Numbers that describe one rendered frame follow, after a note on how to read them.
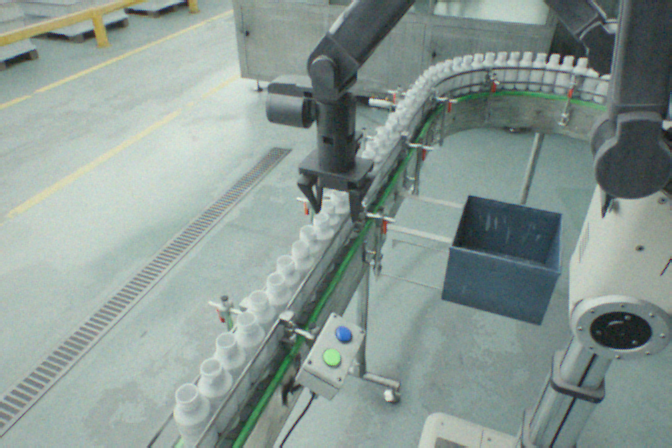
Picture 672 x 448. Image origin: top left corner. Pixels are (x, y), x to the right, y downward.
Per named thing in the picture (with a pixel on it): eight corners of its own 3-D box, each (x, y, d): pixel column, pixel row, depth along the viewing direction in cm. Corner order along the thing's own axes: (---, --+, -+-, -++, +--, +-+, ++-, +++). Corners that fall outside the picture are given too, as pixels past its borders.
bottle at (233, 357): (254, 381, 99) (245, 327, 89) (249, 407, 94) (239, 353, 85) (226, 380, 99) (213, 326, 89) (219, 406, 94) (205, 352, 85)
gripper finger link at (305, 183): (338, 230, 76) (338, 179, 71) (297, 220, 78) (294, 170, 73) (354, 208, 81) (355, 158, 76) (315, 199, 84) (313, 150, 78)
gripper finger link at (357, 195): (360, 236, 75) (361, 184, 70) (317, 225, 77) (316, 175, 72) (374, 212, 80) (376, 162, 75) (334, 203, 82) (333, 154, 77)
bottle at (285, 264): (297, 325, 112) (293, 272, 102) (273, 319, 113) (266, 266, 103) (306, 307, 116) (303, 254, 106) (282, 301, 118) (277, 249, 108)
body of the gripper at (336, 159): (360, 191, 71) (361, 145, 66) (296, 177, 74) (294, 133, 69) (374, 170, 75) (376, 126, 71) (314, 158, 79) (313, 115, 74)
